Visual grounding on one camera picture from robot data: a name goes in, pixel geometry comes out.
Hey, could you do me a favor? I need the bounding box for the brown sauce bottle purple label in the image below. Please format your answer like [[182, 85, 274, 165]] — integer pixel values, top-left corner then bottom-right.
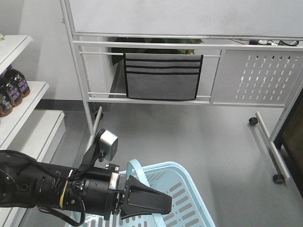
[[4, 69, 30, 98], [0, 78, 22, 107], [0, 91, 13, 117]]

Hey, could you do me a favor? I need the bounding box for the white rolling whiteboard stand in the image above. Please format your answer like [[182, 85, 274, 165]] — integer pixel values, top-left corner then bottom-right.
[[61, 0, 303, 181]]

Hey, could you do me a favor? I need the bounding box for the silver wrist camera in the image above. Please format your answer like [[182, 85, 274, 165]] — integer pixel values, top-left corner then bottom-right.
[[99, 129, 118, 161]]

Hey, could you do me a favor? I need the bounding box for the white store shelf unit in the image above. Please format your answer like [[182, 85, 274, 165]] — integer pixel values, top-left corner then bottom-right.
[[0, 35, 65, 227]]

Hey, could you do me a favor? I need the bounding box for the grey fabric pocket organizer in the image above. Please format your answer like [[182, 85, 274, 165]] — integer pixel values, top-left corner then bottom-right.
[[124, 53, 204, 101]]

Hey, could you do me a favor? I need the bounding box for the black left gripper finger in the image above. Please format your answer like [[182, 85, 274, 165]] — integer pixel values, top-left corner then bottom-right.
[[120, 176, 172, 218]]

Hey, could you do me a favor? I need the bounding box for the light blue plastic basket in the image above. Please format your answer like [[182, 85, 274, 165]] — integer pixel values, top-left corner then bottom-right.
[[71, 158, 216, 227]]

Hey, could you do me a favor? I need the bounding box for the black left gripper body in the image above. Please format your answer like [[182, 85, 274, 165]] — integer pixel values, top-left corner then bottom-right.
[[103, 164, 128, 220]]

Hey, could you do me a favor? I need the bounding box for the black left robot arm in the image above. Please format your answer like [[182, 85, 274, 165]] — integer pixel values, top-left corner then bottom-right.
[[0, 150, 172, 227]]

